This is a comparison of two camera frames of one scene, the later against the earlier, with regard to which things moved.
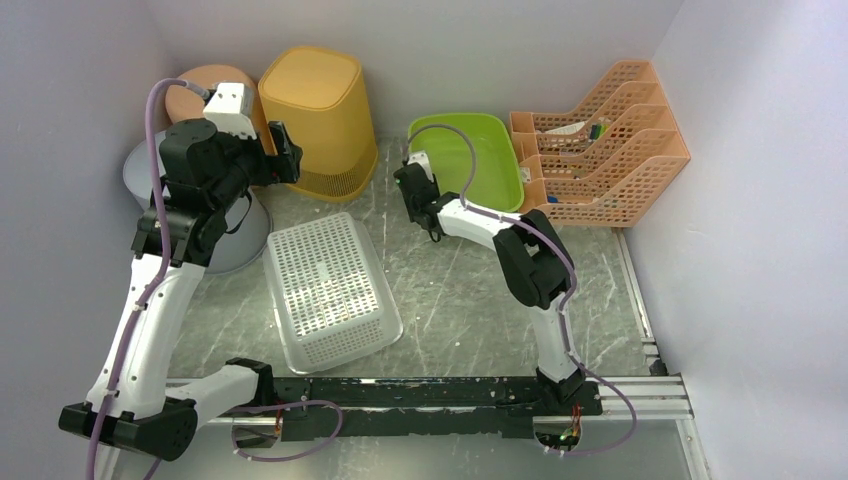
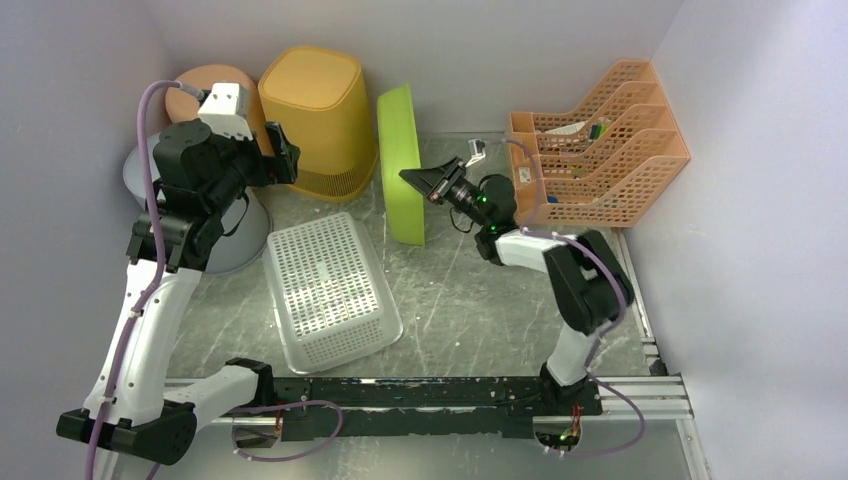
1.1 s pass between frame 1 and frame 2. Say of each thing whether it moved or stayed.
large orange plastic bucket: stayed
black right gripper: moved
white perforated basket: stayed
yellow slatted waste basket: stayed
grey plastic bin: stayed
